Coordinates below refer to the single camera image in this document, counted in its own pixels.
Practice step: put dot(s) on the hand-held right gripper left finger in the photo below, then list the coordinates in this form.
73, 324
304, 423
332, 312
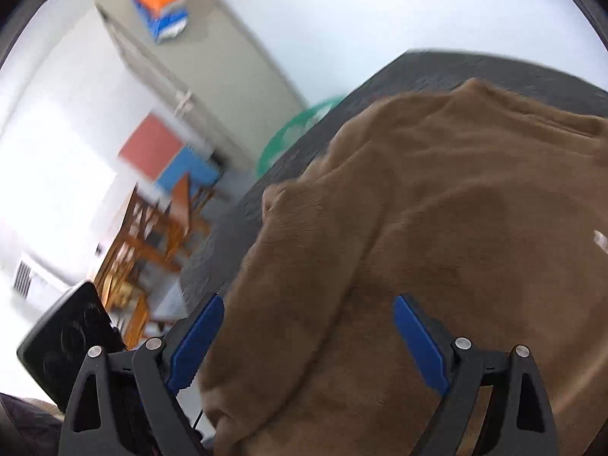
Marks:
197, 342

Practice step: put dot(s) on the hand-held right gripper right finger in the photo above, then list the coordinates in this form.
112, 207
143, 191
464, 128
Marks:
420, 342

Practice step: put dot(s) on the brown fleece garment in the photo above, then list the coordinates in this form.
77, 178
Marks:
427, 199

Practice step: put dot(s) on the wooden chair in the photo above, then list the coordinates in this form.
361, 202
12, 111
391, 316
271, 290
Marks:
128, 256
183, 209

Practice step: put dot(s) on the black screen device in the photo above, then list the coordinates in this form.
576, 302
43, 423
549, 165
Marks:
66, 332

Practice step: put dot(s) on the blue panel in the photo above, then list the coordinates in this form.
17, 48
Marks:
190, 171

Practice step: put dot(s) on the dark cloth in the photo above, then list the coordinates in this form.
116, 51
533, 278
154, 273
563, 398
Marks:
23, 430

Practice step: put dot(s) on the red panel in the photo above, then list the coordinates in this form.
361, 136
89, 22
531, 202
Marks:
149, 147

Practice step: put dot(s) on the black dotted pattern mat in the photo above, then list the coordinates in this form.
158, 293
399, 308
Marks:
294, 161

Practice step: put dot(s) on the green hoop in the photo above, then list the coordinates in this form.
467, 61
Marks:
275, 140

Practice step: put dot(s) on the beige cabinet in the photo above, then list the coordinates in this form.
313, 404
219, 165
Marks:
213, 57

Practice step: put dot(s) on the orange and blue box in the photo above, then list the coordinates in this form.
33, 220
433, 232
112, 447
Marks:
159, 4

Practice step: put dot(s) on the white wall vent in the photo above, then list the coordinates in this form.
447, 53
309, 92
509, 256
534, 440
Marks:
22, 279

